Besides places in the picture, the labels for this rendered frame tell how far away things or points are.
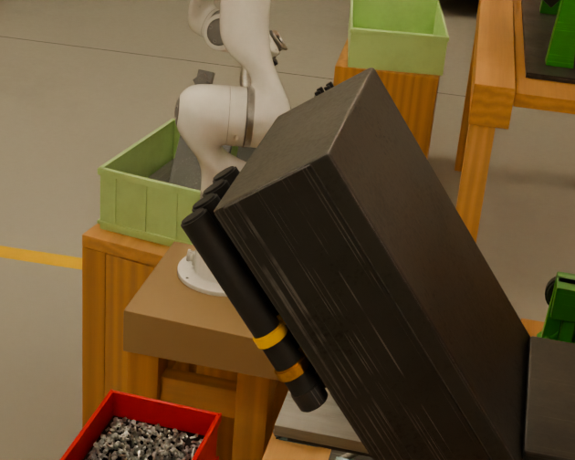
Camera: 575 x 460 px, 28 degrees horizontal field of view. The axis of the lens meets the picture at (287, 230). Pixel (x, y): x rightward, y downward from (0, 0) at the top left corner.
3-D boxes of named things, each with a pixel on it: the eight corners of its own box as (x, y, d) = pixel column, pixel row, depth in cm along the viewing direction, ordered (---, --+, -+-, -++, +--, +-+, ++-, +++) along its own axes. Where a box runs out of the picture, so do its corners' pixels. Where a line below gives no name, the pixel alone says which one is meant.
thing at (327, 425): (272, 442, 168) (274, 424, 166) (296, 383, 182) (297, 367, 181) (540, 495, 162) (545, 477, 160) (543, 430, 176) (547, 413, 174)
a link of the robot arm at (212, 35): (216, 43, 275) (247, 61, 272) (193, 37, 262) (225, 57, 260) (232, 12, 273) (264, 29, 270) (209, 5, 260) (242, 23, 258)
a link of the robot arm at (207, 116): (259, 211, 233) (271, 100, 222) (168, 204, 231) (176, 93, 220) (256, 186, 244) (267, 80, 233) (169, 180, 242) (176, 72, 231)
